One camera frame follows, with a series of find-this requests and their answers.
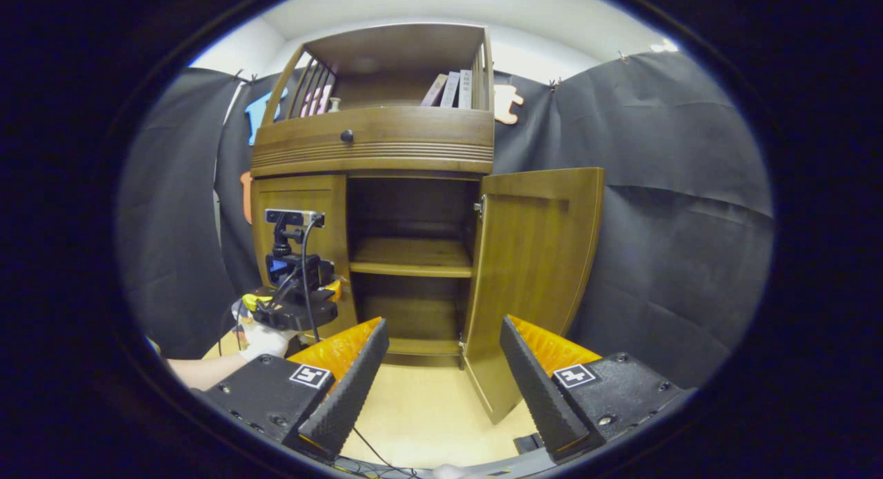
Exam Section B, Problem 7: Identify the wooden cabinet drawer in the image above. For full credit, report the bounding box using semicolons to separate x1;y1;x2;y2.
250;106;495;177

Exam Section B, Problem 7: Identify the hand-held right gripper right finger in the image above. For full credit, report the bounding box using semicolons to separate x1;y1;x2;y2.
499;315;697;462

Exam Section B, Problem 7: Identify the thin black cable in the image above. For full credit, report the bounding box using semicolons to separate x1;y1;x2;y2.
352;427;415;478

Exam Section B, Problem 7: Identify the wooden inner cabinet shelf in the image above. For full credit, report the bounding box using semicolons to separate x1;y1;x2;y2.
349;237;474;278

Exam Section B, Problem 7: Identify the wooden double-door shoe cabinet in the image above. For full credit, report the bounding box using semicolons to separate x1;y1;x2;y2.
250;23;606;424

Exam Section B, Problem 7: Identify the black backdrop cloth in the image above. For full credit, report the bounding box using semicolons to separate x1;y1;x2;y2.
117;51;775;390

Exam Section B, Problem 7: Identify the wooden cabinet door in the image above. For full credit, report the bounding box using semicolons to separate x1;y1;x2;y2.
252;174;358;338
461;167;606;424

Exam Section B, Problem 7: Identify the grey book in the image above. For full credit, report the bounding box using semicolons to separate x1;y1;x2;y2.
439;70;462;108

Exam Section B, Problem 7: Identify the pink book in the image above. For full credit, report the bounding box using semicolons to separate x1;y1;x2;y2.
421;73;449;108

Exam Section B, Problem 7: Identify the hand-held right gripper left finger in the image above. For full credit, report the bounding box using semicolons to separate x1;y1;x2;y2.
197;317;390;462

